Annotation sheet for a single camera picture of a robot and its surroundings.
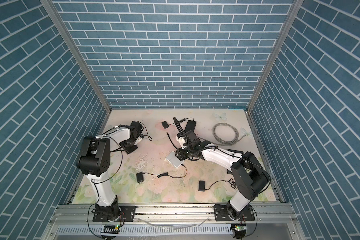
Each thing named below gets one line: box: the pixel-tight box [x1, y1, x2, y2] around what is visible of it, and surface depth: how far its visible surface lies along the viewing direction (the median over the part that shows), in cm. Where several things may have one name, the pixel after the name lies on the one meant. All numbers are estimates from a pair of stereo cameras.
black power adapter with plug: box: [198, 178, 238, 192], surface depth 84 cm
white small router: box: [165, 150, 185, 168], surface depth 93 cm
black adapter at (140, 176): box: [136, 163, 187, 185], surface depth 87 cm
